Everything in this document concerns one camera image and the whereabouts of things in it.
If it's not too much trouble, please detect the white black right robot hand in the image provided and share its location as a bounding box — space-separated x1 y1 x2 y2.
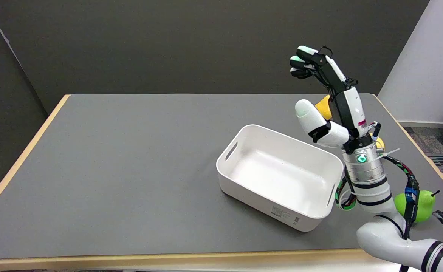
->
290 45 375 152

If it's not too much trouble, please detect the white plastic storage bin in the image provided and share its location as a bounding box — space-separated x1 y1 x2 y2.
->
216 124 344 232

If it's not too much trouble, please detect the metal floor vent grille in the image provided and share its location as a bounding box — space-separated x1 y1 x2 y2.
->
427 153 443 169

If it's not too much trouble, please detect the green apple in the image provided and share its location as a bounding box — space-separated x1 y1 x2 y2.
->
394 190 440 223

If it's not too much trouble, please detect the short multicolour looped cable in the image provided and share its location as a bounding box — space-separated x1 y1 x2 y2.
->
335 166 358 211

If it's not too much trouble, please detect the black cable with blue connector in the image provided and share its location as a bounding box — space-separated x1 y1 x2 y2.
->
380 154 421 240

